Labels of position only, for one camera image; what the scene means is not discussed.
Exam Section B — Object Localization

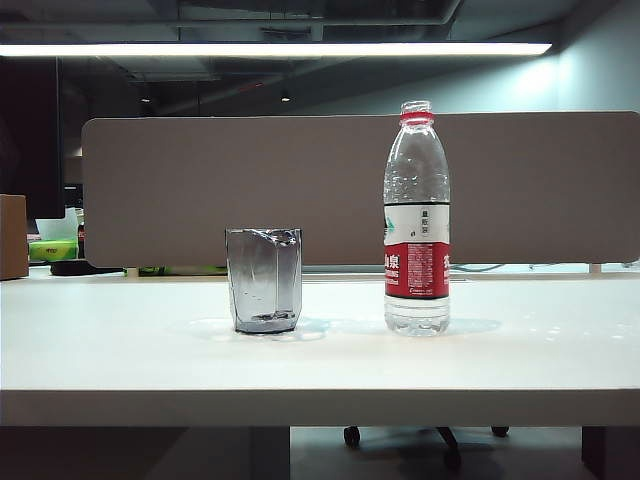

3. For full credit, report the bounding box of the dark computer monitor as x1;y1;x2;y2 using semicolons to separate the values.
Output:
0;56;67;221

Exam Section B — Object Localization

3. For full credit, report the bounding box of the black monitor base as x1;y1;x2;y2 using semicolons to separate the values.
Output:
49;259;125;277

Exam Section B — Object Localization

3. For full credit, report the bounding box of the dark table leg panel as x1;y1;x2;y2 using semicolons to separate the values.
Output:
249;425;292;480
580;425;640;480

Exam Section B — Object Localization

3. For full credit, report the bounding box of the green flat package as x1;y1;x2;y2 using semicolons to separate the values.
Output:
137;265;229;276

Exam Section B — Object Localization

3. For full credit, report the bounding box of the clear red-label water bottle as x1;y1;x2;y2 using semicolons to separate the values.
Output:
383;99;452;337

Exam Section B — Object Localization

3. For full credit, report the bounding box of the long ceiling light bar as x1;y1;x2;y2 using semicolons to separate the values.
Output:
0;41;553;58

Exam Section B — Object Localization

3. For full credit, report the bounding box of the white tissue sheet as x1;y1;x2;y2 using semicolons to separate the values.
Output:
34;207;84;242

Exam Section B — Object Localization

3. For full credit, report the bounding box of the brown cardboard box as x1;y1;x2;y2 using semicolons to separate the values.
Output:
0;193;30;281

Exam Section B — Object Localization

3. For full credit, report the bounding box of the black office chair base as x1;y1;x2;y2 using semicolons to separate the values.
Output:
342;425;511;471

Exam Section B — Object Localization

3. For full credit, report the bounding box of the clear faceted glass mug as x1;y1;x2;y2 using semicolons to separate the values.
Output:
224;227;303;335

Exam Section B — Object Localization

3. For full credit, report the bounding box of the brown desk partition screen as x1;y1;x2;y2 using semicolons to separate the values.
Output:
81;110;640;269

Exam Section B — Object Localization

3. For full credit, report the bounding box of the green tissue box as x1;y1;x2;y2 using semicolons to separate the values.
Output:
28;239;79;262

